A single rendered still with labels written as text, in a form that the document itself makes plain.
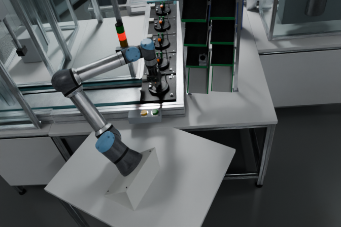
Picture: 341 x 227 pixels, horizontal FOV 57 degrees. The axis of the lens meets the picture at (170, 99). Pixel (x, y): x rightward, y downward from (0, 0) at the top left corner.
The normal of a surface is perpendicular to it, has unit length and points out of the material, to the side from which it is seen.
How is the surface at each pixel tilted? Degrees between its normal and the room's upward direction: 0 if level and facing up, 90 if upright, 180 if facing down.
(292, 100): 90
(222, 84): 45
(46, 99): 0
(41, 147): 90
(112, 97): 0
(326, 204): 0
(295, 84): 90
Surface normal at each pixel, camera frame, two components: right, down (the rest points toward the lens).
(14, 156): -0.01, 0.72
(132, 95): -0.11, -0.69
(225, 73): -0.21, 0.02
